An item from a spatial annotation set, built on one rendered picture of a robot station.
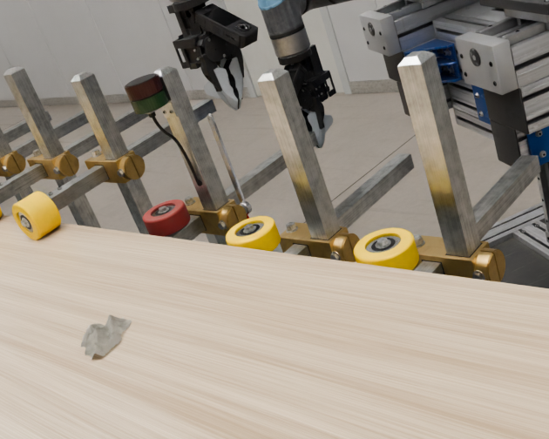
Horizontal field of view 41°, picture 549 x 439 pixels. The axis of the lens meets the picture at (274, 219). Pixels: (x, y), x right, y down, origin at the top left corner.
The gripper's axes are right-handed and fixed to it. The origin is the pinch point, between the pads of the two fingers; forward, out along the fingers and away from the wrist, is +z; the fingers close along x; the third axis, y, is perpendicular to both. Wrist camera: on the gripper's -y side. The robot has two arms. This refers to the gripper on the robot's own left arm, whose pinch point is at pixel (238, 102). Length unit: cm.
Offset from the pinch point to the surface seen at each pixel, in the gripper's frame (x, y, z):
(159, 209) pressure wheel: 20.8, 6.1, 10.9
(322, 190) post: 11.2, -24.8, 11.0
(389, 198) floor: -137, 86, 102
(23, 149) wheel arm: 5, 79, 7
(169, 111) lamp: 14.1, 1.2, -4.9
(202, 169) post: 12.9, 0.2, 6.9
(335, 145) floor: -188, 154, 102
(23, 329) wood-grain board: 54, 1, 12
